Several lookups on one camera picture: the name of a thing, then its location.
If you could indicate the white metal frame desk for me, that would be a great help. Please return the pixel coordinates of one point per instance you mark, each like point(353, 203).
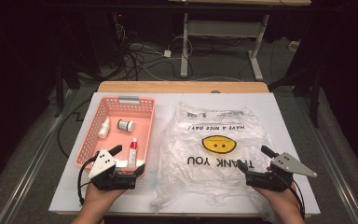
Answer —
point(223, 28)

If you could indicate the person's left hand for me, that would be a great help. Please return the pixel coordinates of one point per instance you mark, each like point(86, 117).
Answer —
point(101, 199)

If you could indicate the metal floor rail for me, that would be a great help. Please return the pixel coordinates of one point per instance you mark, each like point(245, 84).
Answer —
point(28, 177)
point(335, 174)

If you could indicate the red and white tube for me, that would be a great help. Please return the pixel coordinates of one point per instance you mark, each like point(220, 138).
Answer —
point(132, 154)

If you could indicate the black computer tower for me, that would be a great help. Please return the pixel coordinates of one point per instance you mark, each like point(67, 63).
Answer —
point(118, 37)

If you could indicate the clear plastic bag smiley print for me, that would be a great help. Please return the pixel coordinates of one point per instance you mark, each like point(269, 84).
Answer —
point(183, 149)

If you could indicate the small white jar green label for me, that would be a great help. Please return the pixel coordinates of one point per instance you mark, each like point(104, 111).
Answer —
point(126, 125)

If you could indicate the person's right hand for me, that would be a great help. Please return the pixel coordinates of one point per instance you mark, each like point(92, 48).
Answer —
point(276, 200)

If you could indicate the beige power strip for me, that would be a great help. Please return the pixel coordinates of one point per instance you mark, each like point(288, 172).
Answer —
point(294, 46)

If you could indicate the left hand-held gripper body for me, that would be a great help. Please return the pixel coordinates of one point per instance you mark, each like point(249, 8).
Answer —
point(102, 163)

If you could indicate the pink perforated plastic basket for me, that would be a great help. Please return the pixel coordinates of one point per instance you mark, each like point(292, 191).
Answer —
point(127, 140)

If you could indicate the black metal stand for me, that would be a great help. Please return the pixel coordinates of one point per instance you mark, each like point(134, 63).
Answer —
point(314, 102)

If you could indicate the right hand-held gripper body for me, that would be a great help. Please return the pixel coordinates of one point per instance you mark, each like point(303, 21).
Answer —
point(289, 165)

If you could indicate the white dropper bottle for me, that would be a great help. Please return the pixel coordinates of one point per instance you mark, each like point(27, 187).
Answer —
point(104, 130)

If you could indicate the white board table cover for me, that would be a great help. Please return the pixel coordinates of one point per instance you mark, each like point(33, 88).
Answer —
point(167, 102)

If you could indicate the small white power adapter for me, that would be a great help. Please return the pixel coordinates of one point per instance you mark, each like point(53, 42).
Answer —
point(167, 53)

